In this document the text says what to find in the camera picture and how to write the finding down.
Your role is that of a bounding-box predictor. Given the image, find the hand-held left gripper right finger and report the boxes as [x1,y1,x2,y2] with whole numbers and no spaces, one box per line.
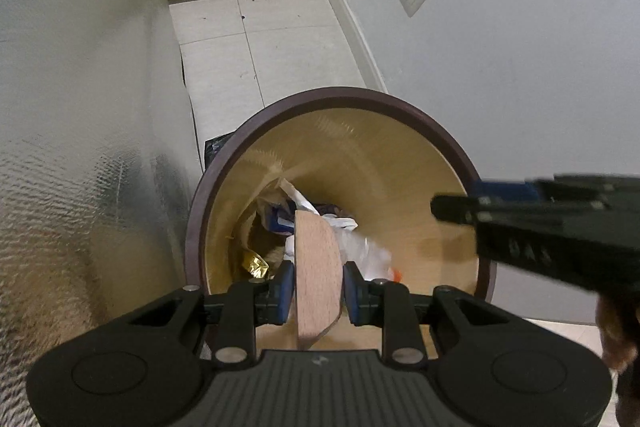
[342,261,516,365]

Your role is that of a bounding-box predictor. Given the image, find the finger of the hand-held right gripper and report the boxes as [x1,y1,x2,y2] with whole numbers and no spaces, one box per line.
[431,193,483,225]
[469,179,543,204]

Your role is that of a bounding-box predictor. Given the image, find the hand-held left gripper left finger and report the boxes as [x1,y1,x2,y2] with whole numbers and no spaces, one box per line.
[127,259,296,367]

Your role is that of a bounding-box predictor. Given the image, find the gold foil wrapper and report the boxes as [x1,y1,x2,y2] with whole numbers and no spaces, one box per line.
[241,251,271,280]

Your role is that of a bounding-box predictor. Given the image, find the white plastic bag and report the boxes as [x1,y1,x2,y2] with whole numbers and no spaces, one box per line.
[280,179,393,283]

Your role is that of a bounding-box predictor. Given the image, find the brown-rimmed trash bin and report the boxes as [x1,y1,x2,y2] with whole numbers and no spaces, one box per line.
[186,87,497,353]

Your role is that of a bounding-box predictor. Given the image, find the blue plastic package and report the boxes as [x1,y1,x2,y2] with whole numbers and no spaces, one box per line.
[257,199,343,238]

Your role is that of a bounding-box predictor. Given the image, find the person's right hand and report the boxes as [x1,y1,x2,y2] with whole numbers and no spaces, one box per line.
[596,294,640,374]

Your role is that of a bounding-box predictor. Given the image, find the black patterned bag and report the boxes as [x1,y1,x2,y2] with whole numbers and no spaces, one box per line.
[204,132,236,172]

